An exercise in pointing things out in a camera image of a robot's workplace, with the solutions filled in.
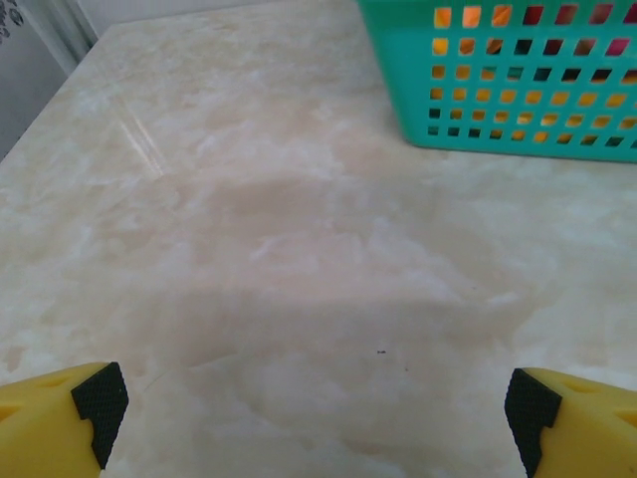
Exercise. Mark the teal plastic basket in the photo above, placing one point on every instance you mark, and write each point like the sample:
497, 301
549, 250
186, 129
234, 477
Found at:
398, 74

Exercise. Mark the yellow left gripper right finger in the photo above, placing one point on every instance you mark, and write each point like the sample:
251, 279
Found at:
587, 433

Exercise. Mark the pink dragon fruit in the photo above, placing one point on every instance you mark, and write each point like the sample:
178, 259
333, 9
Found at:
535, 15

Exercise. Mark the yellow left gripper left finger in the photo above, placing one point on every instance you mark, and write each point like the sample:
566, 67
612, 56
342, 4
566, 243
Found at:
40, 428

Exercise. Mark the aluminium frame post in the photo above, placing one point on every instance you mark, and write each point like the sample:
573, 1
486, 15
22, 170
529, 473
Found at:
82, 25

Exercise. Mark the orange fruit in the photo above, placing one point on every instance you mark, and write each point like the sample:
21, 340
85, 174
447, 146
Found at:
470, 16

